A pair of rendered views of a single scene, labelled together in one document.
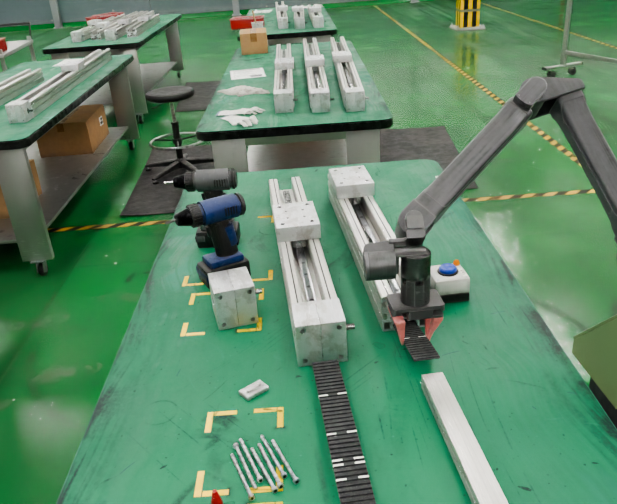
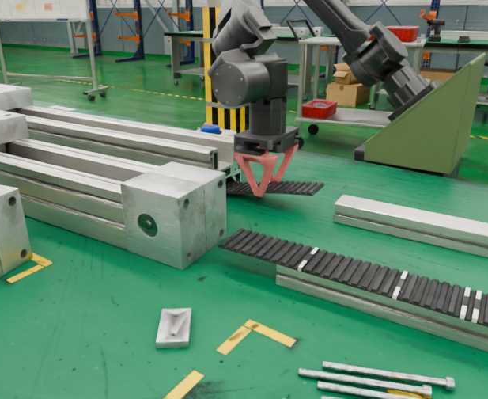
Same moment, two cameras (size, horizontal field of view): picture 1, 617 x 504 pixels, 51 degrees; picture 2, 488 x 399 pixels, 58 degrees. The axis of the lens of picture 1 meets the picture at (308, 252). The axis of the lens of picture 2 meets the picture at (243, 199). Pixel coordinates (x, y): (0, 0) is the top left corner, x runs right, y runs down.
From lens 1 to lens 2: 95 cm
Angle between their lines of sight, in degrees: 50
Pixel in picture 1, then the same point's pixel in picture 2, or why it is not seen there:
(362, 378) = not seen: hidden behind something
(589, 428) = (467, 189)
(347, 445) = (433, 289)
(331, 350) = (213, 226)
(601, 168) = not seen: outside the picture
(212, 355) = (11, 331)
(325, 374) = (259, 245)
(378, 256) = (247, 64)
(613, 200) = (346, 17)
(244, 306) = (7, 232)
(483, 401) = not seen: hidden behind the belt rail
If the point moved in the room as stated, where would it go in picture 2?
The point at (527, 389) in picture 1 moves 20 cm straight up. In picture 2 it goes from (391, 187) to (408, 70)
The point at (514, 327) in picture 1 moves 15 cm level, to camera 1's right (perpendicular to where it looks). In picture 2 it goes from (301, 161) to (332, 144)
